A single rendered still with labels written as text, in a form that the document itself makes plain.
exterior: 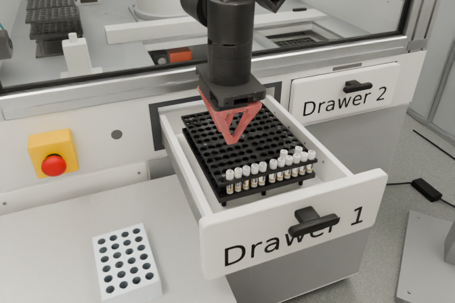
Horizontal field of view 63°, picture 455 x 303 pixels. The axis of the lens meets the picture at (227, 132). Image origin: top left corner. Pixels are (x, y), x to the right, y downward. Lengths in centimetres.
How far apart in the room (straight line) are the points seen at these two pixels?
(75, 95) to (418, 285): 139
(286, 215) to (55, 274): 38
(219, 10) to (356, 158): 75
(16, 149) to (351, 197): 58
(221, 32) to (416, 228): 156
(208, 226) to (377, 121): 70
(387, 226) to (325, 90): 111
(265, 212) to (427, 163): 191
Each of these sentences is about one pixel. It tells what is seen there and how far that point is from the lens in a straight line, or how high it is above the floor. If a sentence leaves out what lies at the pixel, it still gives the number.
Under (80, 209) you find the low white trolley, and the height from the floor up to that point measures 76.
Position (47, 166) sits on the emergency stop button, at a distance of 71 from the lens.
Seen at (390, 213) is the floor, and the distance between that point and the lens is 196.
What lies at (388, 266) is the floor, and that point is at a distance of 174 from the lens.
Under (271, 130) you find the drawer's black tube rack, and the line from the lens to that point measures 71.
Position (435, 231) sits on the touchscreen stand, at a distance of 190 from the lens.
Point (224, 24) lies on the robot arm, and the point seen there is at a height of 115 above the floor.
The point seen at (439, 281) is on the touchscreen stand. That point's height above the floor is 4.
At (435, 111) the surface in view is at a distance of 266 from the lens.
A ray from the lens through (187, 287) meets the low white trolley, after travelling 63.
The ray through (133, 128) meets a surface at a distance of 77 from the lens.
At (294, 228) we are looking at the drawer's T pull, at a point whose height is 91.
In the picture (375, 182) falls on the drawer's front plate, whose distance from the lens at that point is 60.
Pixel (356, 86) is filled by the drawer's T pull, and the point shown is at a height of 91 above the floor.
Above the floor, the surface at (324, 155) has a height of 89.
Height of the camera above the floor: 128
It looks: 33 degrees down
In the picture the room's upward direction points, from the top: straight up
